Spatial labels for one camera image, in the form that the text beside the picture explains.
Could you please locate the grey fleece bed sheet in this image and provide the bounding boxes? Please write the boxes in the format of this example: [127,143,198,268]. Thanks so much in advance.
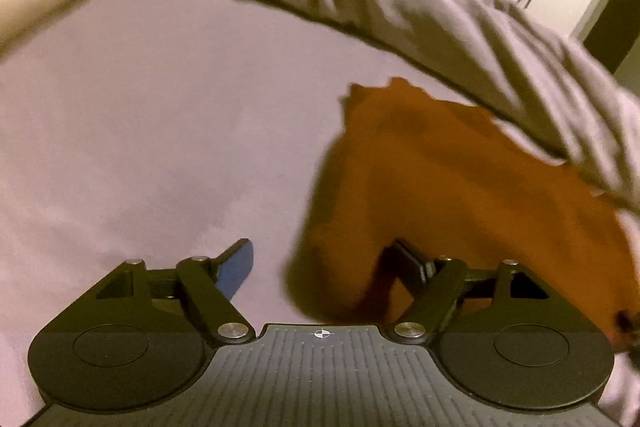
[0,0,640,425]

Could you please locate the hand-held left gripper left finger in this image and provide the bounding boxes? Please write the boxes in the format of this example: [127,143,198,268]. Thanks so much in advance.
[94,238,256,344]

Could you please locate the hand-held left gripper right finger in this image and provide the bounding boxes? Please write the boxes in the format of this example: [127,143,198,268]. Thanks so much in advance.
[384,238,551,344]

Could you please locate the grey crumpled duvet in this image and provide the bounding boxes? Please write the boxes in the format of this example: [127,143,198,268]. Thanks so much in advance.
[102,0,640,214]

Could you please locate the brown button cardigan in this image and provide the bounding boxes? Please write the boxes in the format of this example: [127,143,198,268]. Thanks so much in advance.
[283,77,640,354]

